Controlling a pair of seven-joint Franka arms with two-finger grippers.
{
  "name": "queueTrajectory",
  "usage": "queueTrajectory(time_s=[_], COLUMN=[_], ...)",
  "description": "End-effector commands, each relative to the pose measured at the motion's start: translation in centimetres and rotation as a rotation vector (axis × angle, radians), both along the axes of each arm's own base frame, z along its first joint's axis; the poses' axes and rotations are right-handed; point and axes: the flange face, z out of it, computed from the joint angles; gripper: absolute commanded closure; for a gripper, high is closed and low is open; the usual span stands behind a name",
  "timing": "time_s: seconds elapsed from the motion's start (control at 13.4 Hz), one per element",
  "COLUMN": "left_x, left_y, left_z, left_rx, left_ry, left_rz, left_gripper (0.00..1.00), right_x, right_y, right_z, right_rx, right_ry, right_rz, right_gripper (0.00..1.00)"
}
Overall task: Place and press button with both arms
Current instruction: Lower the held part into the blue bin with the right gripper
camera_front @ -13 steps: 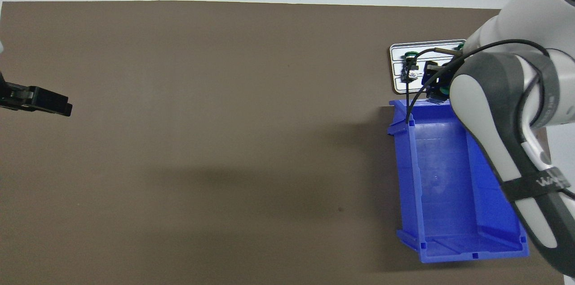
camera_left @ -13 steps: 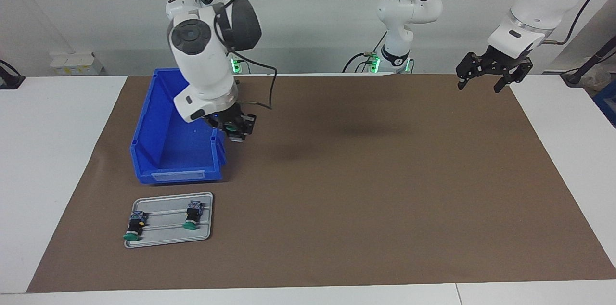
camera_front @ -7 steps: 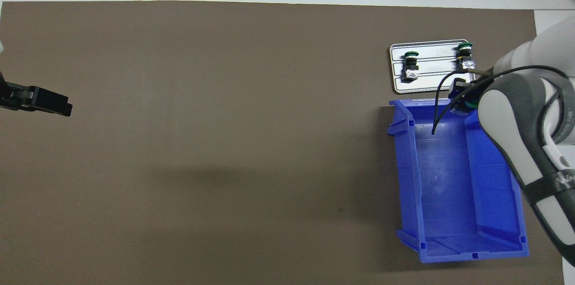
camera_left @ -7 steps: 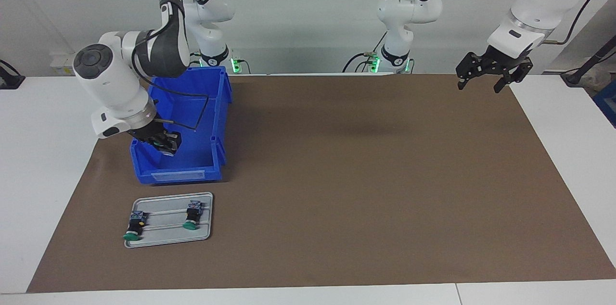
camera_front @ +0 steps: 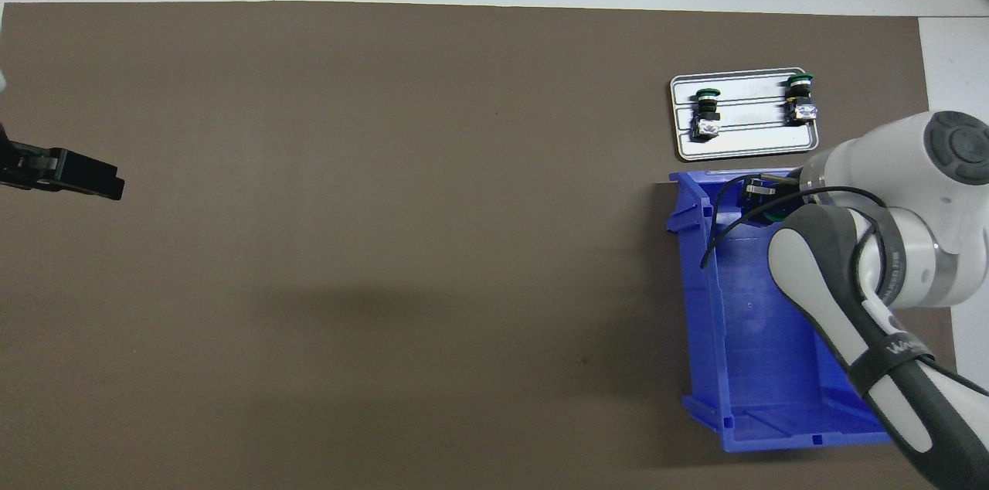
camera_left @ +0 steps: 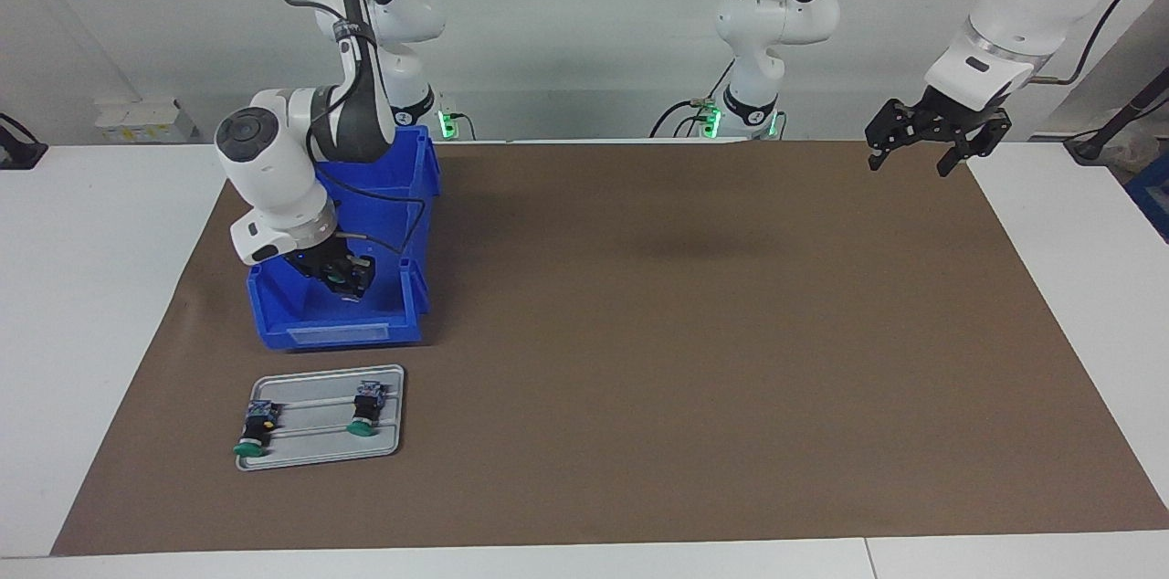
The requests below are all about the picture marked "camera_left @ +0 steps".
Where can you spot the green lit base connector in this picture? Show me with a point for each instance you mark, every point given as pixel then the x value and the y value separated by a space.
pixel 710 121
pixel 447 124

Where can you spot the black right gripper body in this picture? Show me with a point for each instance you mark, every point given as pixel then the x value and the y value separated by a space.
pixel 315 261

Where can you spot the blue plastic storage bin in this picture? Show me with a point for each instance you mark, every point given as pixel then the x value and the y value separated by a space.
pixel 402 195

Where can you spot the black clamp mount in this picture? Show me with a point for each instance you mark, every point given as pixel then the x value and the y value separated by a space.
pixel 20 154

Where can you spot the brown table mat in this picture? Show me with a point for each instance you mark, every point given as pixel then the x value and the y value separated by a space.
pixel 639 433

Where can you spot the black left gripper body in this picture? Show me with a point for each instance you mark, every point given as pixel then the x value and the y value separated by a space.
pixel 948 111

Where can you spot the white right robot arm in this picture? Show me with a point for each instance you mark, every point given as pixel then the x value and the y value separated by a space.
pixel 274 159

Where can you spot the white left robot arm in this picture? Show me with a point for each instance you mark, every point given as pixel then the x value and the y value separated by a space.
pixel 776 13

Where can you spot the white wall box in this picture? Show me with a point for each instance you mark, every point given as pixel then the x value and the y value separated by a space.
pixel 142 121

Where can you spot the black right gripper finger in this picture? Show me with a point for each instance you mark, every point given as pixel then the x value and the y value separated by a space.
pixel 333 279
pixel 363 273

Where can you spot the grey metal tray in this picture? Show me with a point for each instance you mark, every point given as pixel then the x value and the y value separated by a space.
pixel 320 448

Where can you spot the black stand pole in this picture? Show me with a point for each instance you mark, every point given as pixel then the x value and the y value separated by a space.
pixel 1119 118

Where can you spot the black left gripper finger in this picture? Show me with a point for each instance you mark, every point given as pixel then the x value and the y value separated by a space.
pixel 893 128
pixel 986 131

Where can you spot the blue crate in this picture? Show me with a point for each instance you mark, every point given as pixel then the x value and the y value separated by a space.
pixel 1153 195

